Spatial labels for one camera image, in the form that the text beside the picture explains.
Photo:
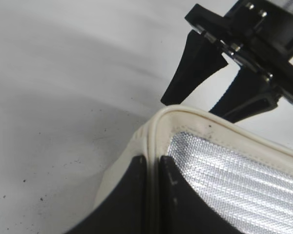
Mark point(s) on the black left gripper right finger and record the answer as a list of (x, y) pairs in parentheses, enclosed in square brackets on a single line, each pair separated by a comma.
[(182, 210)]

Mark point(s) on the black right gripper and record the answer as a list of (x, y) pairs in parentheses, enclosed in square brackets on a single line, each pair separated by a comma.
[(257, 34)]

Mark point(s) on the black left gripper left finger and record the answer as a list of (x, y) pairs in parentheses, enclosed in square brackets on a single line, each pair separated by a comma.
[(124, 209)]

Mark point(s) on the cream bag with silver panel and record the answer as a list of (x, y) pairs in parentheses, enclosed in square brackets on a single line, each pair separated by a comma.
[(246, 179)]

